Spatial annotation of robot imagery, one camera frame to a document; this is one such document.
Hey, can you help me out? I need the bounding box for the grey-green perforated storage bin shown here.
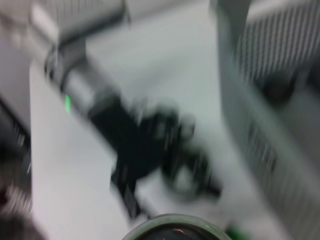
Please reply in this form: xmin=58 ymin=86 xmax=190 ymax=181
xmin=209 ymin=0 xmax=320 ymax=240

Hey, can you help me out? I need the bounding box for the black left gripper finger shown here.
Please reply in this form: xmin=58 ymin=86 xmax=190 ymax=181
xmin=162 ymin=107 xmax=224 ymax=198

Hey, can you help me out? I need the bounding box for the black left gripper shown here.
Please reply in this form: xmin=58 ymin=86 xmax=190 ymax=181
xmin=88 ymin=94 xmax=181 ymax=219

